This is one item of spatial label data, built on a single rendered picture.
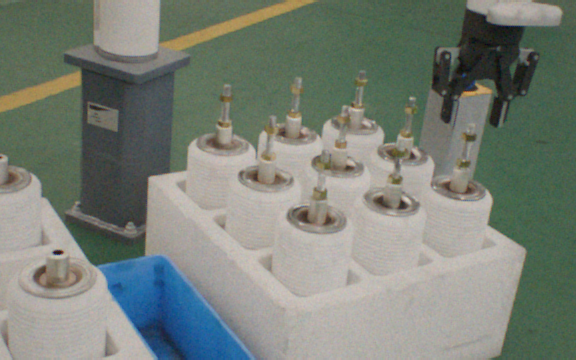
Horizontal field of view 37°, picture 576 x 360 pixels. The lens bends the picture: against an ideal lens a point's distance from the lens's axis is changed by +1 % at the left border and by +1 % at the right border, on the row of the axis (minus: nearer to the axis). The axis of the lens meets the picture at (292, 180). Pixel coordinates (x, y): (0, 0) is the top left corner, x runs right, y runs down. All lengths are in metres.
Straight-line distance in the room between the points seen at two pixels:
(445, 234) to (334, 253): 0.20
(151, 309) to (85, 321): 0.36
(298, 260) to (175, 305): 0.23
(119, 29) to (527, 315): 0.78
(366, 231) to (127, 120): 0.48
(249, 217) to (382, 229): 0.17
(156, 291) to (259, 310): 0.22
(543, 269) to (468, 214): 0.44
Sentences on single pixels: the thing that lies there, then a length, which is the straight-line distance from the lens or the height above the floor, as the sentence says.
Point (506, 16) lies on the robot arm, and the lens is 1.04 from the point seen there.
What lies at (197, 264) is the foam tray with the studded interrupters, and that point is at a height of 0.12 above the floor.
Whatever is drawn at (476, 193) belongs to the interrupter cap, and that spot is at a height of 0.25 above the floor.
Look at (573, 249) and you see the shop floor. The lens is 1.68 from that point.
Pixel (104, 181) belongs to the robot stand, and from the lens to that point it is 1.45.
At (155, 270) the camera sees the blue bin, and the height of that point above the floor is 0.10.
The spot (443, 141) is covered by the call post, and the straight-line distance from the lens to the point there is 1.40.
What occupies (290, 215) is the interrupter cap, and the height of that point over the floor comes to 0.25.
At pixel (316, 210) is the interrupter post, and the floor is 0.27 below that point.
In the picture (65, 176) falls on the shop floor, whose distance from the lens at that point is 1.69.
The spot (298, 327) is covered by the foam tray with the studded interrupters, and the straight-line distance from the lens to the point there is 1.01.
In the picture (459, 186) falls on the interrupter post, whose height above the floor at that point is 0.26.
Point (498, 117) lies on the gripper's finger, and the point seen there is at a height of 0.36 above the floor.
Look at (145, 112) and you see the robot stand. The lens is 1.39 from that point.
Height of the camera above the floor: 0.74
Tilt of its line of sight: 25 degrees down
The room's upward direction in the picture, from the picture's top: 7 degrees clockwise
